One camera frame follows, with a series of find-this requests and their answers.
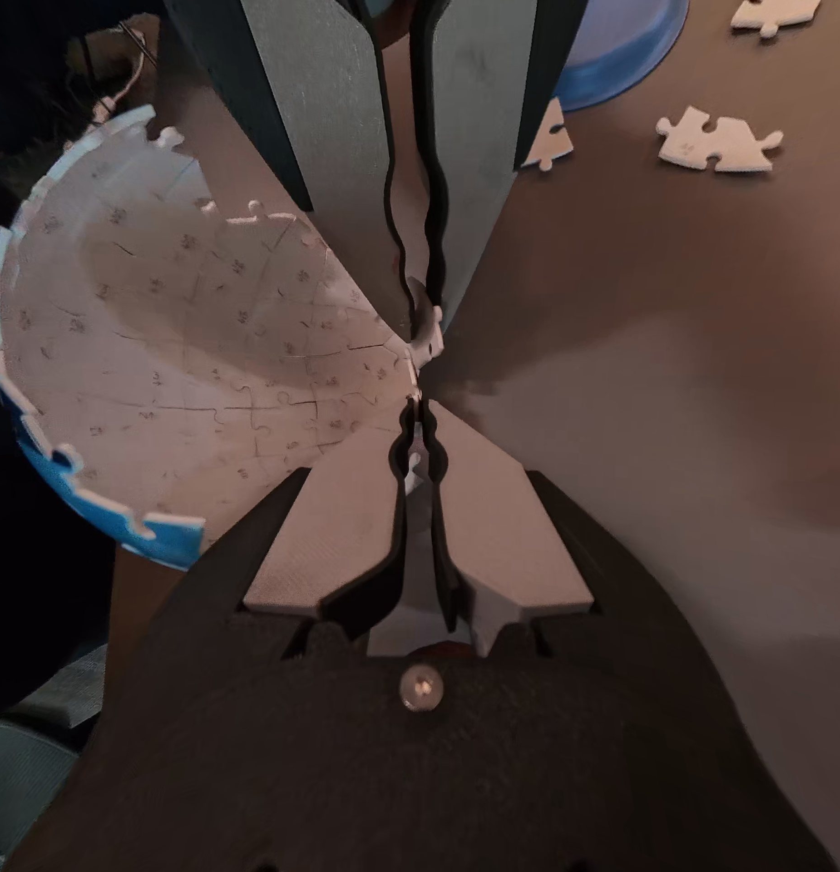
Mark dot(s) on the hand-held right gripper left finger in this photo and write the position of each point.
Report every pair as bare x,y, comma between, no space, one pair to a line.
324,538

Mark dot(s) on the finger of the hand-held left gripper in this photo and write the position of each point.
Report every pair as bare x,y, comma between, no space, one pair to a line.
481,102
324,102

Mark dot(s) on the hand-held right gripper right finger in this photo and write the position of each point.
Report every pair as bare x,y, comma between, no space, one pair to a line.
508,538

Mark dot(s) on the white puzzle piece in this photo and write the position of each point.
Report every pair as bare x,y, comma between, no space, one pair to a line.
415,477
713,143
774,13
546,140

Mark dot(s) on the blue round ball stand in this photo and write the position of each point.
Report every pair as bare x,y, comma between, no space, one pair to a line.
617,68

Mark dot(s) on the blue and white puzzle ball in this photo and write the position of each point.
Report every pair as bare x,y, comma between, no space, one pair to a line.
154,327

